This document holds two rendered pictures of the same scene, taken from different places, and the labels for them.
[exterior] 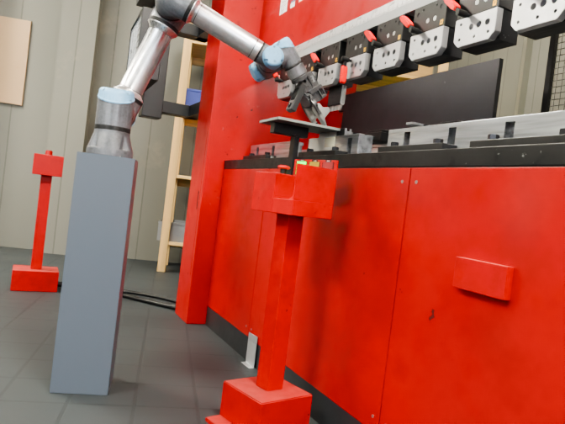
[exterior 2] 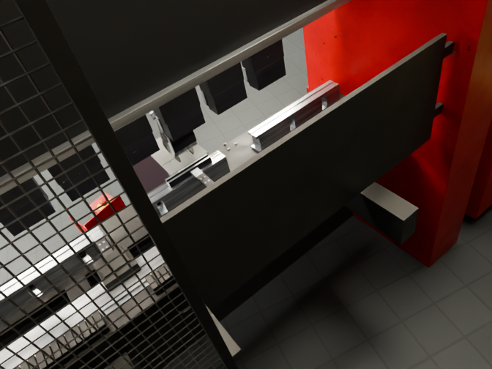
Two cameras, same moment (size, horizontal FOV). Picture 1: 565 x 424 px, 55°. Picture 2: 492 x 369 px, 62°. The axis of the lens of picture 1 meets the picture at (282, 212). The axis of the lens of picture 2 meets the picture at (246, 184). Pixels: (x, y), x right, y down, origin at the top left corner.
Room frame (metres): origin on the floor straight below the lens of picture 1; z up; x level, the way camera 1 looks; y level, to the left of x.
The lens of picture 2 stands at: (2.34, -1.44, 2.05)
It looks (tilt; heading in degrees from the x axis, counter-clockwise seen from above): 44 degrees down; 89
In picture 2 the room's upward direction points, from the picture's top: 15 degrees counter-clockwise
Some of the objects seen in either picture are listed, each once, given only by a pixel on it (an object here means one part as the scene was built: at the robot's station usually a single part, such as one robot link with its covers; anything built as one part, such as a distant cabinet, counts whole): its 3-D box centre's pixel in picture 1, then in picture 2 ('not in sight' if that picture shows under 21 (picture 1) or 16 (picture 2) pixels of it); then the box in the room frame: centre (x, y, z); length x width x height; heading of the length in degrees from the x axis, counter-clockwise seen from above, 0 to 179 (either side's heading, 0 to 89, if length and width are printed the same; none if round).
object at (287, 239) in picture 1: (279, 300); not in sight; (1.69, -0.03, 0.39); 0.06 x 0.06 x 0.54; 39
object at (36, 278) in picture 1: (41, 219); not in sight; (3.27, 1.42, 0.42); 0.25 x 0.20 x 0.83; 115
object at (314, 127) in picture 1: (299, 125); (174, 150); (2.12, -0.02, 1.00); 0.26 x 0.18 x 0.01; 115
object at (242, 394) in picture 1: (259, 407); not in sight; (1.67, 0.00, 0.06); 0.25 x 0.20 x 0.12; 129
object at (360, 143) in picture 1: (337, 149); (186, 186); (2.14, -0.18, 0.92); 0.39 x 0.06 x 0.10; 25
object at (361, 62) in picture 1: (364, 57); (129, 137); (2.03, -0.23, 1.26); 0.15 x 0.09 x 0.17; 25
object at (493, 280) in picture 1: (481, 277); not in sight; (1.19, -0.45, 0.59); 0.15 x 0.02 x 0.07; 25
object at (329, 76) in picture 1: (336, 66); (177, 109); (2.21, -0.15, 1.26); 0.15 x 0.09 x 0.17; 25
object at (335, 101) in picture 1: (336, 98); (182, 140); (2.19, -0.16, 1.13); 0.10 x 0.02 x 0.10; 25
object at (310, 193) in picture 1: (293, 185); (100, 216); (1.69, -0.03, 0.75); 0.20 x 0.16 x 0.18; 39
